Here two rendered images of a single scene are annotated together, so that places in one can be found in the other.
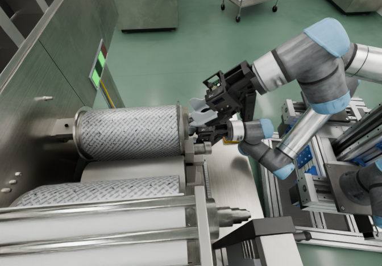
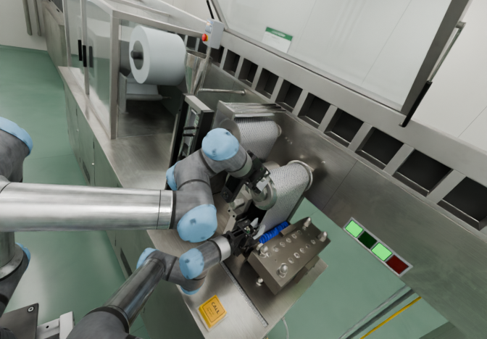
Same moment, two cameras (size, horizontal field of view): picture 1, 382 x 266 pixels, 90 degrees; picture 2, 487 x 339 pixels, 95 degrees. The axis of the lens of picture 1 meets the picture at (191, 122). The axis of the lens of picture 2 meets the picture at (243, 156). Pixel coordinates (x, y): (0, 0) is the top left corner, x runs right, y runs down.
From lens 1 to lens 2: 87 cm
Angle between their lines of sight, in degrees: 85
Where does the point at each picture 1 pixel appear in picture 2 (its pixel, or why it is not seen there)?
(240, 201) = (175, 243)
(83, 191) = (263, 126)
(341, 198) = (25, 324)
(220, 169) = not seen: hidden behind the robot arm
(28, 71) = (335, 151)
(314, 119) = (134, 283)
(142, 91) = not seen: outside the picture
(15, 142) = (301, 142)
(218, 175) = not seen: hidden behind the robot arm
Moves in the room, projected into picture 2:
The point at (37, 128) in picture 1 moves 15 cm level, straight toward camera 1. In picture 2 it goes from (308, 155) to (278, 147)
